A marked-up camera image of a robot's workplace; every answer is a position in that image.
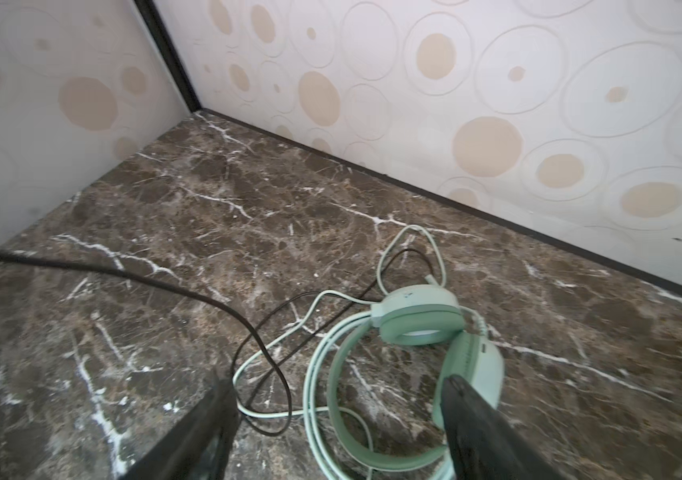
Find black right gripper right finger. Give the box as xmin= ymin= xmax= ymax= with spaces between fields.
xmin=440 ymin=375 xmax=563 ymax=480

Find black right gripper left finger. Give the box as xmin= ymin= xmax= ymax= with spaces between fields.
xmin=123 ymin=378 xmax=240 ymax=479

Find black headphone cable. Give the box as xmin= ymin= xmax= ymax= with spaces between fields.
xmin=0 ymin=244 xmax=438 ymax=437

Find mint green headphones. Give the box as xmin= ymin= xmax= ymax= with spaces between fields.
xmin=303 ymin=283 xmax=506 ymax=480

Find mint green headphone cable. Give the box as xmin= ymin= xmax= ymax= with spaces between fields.
xmin=231 ymin=224 xmax=489 ymax=480

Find black corner frame post left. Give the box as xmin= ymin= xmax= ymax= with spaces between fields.
xmin=133 ymin=0 xmax=202 ymax=113

